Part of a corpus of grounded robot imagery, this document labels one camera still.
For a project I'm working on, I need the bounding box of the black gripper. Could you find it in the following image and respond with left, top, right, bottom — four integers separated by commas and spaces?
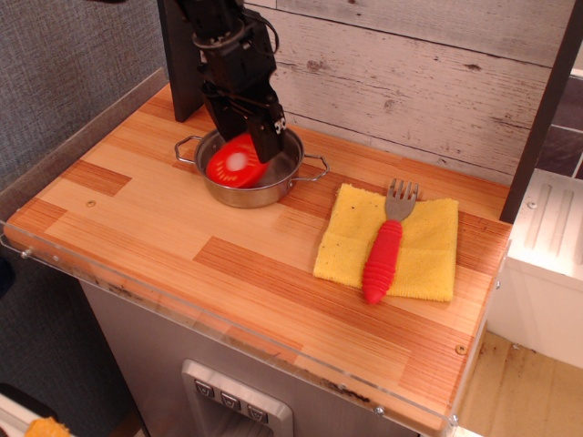
198, 20, 286, 163

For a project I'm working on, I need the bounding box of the red plastic tomato half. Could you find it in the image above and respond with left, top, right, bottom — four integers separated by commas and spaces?
206, 133, 269, 188

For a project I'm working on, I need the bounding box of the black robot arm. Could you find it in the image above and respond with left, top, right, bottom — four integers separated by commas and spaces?
178, 1, 286, 163

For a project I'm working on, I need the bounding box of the stainless steel pot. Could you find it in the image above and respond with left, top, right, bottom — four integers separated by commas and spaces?
174, 129, 330, 208

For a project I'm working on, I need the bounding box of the yellow folded cloth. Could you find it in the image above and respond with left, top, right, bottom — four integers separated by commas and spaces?
312, 184, 459, 304

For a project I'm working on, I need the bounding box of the silver dispenser panel with buttons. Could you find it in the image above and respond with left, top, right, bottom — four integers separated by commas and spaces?
181, 360, 294, 437

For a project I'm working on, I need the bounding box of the clear acrylic edge guard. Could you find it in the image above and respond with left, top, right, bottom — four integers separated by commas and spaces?
2, 216, 457, 436

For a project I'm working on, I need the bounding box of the yellow object at corner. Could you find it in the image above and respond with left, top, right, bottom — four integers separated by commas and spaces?
24, 417, 72, 437

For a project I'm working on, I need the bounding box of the fork with red handle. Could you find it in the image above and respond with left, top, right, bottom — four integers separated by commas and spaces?
362, 179, 419, 304

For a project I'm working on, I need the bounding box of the dark right upright post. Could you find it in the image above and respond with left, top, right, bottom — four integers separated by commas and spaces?
499, 0, 582, 224

